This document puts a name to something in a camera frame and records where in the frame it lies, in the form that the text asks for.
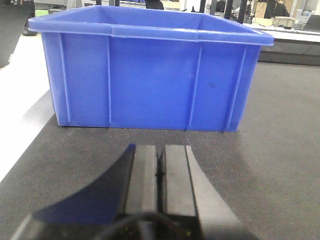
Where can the white table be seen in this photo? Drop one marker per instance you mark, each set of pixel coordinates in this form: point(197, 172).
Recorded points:
point(287, 34)

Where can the blue plastic bin on conveyor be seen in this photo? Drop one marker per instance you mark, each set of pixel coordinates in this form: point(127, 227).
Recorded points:
point(121, 67)

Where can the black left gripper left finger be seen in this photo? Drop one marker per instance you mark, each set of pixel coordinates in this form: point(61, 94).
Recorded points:
point(128, 187)

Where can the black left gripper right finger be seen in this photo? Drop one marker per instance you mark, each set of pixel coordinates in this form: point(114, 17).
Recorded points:
point(190, 198)

